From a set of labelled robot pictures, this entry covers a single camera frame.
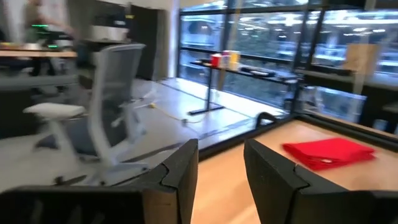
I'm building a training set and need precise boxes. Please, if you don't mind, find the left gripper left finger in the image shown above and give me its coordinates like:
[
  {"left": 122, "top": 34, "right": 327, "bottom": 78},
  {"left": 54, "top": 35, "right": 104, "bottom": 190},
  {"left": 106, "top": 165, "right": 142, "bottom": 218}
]
[{"left": 130, "top": 138, "right": 200, "bottom": 224}]

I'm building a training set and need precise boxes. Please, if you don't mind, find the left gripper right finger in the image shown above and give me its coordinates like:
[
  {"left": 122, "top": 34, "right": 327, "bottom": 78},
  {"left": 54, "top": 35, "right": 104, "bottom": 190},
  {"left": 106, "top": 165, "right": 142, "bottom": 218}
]
[{"left": 244, "top": 138, "right": 346, "bottom": 224}]

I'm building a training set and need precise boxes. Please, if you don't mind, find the red folded cloth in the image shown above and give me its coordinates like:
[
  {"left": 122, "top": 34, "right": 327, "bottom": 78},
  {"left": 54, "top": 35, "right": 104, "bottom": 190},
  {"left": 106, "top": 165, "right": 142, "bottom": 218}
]
[{"left": 282, "top": 138, "right": 376, "bottom": 171}]

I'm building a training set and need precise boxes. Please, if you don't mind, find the white grey office chair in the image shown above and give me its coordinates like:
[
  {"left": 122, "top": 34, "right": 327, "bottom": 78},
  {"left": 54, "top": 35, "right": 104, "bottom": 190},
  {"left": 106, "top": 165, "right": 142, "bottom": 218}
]
[{"left": 23, "top": 43, "right": 149, "bottom": 187}]

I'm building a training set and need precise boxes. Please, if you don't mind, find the black side table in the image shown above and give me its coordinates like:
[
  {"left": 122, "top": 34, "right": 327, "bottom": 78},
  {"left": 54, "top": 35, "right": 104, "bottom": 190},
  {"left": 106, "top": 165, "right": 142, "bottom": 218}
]
[{"left": 189, "top": 58, "right": 299, "bottom": 116}]

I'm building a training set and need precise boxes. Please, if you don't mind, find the red cup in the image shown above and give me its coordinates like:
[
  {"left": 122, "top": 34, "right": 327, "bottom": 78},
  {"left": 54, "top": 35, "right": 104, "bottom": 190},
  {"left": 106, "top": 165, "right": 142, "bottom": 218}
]
[{"left": 210, "top": 53, "right": 222, "bottom": 68}]

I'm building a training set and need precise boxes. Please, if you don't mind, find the yellow container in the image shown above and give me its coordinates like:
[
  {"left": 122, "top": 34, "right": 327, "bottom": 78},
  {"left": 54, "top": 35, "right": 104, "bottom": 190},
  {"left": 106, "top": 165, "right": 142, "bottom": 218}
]
[{"left": 228, "top": 50, "right": 241, "bottom": 71}]

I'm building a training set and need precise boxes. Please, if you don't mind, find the person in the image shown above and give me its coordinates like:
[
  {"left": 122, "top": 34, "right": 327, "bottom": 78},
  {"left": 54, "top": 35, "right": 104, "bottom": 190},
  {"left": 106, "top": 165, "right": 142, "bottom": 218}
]
[{"left": 23, "top": 0, "right": 77, "bottom": 44}]

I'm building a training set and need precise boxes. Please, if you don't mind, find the yellow floor cable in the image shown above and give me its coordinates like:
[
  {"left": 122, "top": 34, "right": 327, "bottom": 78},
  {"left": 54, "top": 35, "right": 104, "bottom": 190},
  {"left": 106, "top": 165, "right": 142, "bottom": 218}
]
[{"left": 148, "top": 102, "right": 208, "bottom": 125}]

